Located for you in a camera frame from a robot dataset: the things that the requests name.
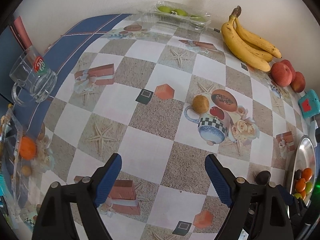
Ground teal plastic box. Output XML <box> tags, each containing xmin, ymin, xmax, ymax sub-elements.
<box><xmin>298</xmin><ymin>89</ymin><xmax>320</xmax><ymax>119</ymax></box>

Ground pale pink apple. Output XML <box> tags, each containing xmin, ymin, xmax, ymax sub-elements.
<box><xmin>271</xmin><ymin>62</ymin><xmax>292</xmax><ymax>87</ymax></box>

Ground clear plastic fruit tray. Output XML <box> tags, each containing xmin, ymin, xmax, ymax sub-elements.
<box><xmin>1</xmin><ymin>108</ymin><xmax>37</xmax><ymax>231</ymax></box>

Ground large steel basin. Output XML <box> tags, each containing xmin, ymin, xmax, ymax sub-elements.
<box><xmin>285</xmin><ymin>135</ymin><xmax>316</xmax><ymax>206</ymax></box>

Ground red apple middle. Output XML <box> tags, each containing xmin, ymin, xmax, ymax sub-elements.
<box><xmin>281</xmin><ymin>59</ymin><xmax>296</xmax><ymax>81</ymax></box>

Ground small green fruit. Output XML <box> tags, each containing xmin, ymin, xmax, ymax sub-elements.
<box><xmin>293</xmin><ymin>193</ymin><xmax>302</xmax><ymax>199</ymax></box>

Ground glass mug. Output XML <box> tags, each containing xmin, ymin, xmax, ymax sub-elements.
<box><xmin>9</xmin><ymin>46</ymin><xmax>57</xmax><ymax>106</ymax></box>

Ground yellow banana bunch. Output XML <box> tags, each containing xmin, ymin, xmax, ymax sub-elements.
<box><xmin>221</xmin><ymin>6</ymin><xmax>282</xmax><ymax>72</ymax></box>

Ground clear bag of green fruits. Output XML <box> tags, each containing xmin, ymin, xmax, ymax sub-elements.
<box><xmin>139</xmin><ymin>1</ymin><xmax>211</xmax><ymax>31</ymax></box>

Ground dark plum front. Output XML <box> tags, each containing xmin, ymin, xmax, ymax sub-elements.
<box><xmin>294</xmin><ymin>169</ymin><xmax>302</xmax><ymax>180</ymax></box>

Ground black charger on white base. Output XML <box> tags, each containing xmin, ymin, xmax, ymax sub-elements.
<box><xmin>309</xmin><ymin>114</ymin><xmax>319</xmax><ymax>147</ymax></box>

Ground red apple right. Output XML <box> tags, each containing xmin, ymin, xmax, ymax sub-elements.
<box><xmin>290</xmin><ymin>72</ymin><xmax>305</xmax><ymax>93</ymax></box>

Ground orange tangerine with stem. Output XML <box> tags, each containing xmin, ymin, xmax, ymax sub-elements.
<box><xmin>295</xmin><ymin>178</ymin><xmax>306</xmax><ymax>193</ymax></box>

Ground orange tangerine front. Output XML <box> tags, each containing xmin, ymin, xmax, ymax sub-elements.
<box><xmin>301</xmin><ymin>167</ymin><xmax>313</xmax><ymax>182</ymax></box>

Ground dark plum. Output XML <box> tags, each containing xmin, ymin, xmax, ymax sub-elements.
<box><xmin>255</xmin><ymin>170</ymin><xmax>271</xmax><ymax>185</ymax></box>
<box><xmin>294</xmin><ymin>169</ymin><xmax>302</xmax><ymax>180</ymax></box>

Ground large green fruit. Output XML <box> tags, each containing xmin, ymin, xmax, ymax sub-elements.
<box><xmin>305</xmin><ymin>181</ymin><xmax>313</xmax><ymax>195</ymax></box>

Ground red apple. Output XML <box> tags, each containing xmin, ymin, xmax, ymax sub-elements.
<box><xmin>290</xmin><ymin>72</ymin><xmax>305</xmax><ymax>93</ymax></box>
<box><xmin>281</xmin><ymin>59</ymin><xmax>296</xmax><ymax>81</ymax></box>

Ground small brown longan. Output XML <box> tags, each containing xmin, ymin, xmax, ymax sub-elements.
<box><xmin>192</xmin><ymin>95</ymin><xmax>209</xmax><ymax>114</ymax></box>

